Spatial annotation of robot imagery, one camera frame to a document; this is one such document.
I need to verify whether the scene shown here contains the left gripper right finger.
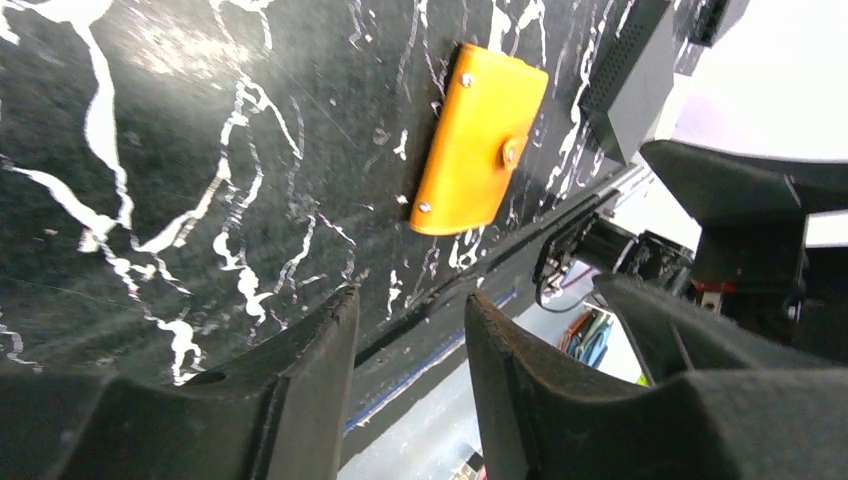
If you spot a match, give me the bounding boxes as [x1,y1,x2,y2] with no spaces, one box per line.
[464,293,847,479]

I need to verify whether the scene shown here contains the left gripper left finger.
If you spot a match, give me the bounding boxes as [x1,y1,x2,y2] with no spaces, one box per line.
[1,286,359,479]

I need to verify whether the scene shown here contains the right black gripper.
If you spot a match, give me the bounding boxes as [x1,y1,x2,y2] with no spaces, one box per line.
[593,140,847,385]

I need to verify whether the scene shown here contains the orange card holder wallet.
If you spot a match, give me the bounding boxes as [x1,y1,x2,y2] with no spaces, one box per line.
[408,43,549,236]

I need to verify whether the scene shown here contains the black flat slab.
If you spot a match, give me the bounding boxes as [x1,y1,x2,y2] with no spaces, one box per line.
[580,1,674,165]

